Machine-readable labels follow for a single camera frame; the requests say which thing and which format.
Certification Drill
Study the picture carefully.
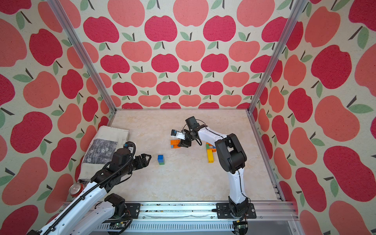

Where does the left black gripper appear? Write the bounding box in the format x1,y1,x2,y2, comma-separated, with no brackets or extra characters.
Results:
120,153,153,177

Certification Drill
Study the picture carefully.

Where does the orange lego plate bottom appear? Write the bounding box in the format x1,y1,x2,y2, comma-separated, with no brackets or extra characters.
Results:
170,140,180,146

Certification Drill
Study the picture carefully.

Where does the blue lego brick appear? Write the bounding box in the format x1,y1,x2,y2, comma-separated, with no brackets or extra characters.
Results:
158,155,164,163

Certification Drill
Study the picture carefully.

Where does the yellow square lego brick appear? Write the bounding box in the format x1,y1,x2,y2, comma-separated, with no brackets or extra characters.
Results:
207,149,214,163

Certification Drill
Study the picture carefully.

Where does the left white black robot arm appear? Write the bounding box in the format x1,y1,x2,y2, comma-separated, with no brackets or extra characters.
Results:
28,144,151,235

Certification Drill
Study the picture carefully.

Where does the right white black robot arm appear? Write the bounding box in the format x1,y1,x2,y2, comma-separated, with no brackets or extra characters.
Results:
171,116,251,219

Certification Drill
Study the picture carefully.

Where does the folded beige printed cloth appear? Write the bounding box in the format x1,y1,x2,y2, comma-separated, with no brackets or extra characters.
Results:
77,126,129,184

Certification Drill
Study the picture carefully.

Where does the red soda can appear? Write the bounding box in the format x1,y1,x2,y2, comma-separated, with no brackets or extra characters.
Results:
69,183,85,198

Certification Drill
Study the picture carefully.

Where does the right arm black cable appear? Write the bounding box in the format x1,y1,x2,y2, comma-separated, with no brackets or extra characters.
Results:
182,118,250,206

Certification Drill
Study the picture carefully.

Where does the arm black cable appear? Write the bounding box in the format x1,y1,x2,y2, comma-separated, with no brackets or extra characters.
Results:
41,141,137,235
182,118,250,206

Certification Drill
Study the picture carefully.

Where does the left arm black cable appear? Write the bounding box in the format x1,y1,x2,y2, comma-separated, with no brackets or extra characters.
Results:
41,141,137,235

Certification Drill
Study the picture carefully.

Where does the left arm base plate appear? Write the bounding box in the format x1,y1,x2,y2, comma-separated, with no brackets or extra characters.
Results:
111,203,141,228

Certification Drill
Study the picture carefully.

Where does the front aluminium rail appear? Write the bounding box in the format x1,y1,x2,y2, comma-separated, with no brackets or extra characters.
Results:
89,201,304,235

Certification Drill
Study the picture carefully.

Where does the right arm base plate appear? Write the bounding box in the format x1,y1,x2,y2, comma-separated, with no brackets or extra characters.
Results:
215,202,257,219

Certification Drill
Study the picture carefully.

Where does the left aluminium frame post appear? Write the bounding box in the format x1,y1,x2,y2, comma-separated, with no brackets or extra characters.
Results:
47,0,117,115

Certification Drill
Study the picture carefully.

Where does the aluminium frame post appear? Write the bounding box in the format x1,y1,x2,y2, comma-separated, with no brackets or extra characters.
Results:
247,0,308,115
47,0,117,115

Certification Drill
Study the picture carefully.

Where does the right aluminium frame post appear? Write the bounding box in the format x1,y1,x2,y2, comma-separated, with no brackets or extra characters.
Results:
247,0,308,115

